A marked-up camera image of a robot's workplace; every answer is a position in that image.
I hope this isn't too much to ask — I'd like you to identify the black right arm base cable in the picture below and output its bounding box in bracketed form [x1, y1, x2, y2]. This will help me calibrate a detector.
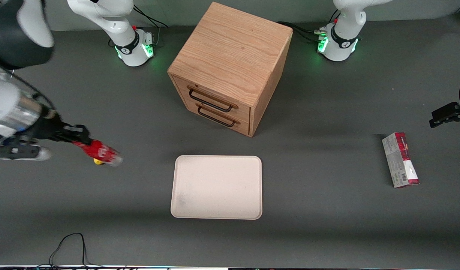
[132, 4, 169, 48]

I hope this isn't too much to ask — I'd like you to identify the black metal drawer handle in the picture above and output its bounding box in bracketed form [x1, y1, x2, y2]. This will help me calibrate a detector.
[186, 85, 239, 113]
[196, 103, 241, 128]

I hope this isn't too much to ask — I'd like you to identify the black arm base cable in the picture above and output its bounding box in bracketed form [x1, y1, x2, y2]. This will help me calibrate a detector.
[132, 4, 169, 48]
[276, 10, 341, 42]

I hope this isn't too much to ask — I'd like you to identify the grey and red carton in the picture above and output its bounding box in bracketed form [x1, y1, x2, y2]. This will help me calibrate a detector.
[382, 132, 420, 189]

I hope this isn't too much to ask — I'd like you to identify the wooden drawer front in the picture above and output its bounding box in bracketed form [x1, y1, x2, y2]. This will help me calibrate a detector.
[171, 74, 252, 121]
[177, 97, 252, 137]

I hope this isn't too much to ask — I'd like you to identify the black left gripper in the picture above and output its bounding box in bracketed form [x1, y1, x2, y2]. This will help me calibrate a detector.
[429, 102, 460, 129]

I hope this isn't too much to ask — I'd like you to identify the black looped cable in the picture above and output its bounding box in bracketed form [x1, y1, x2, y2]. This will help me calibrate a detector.
[38, 232, 105, 269]

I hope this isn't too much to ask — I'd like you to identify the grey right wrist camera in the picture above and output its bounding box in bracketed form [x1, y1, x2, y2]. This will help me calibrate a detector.
[0, 144, 52, 162]

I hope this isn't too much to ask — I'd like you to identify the black left arm base cable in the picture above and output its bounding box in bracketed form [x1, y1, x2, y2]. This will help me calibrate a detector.
[276, 10, 341, 42]

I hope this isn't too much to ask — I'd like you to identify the white rectangular tray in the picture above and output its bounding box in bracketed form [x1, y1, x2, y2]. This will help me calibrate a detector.
[170, 155, 263, 220]

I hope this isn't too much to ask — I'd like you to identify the wooden drawer cabinet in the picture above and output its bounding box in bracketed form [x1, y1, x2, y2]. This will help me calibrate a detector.
[167, 2, 293, 138]

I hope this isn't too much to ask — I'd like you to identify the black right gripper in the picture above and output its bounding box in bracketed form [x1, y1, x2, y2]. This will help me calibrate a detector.
[27, 107, 92, 146]

